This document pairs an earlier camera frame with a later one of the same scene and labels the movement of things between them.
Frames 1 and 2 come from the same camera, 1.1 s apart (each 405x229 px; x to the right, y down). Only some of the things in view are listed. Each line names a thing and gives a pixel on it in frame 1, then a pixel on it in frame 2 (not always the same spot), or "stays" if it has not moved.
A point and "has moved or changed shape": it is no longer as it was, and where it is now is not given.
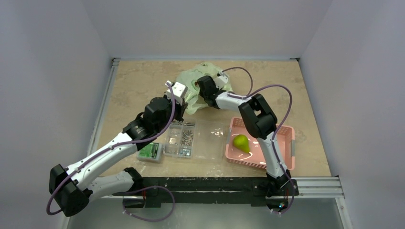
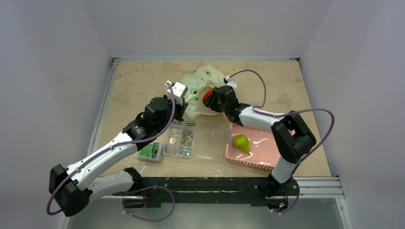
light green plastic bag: (188, 78) has moved or changed shape
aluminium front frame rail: (325, 187) stays
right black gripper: (204, 84) to (214, 96)
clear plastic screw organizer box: (200, 140) stays
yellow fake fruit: (241, 142) stays
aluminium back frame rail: (148, 59) stays
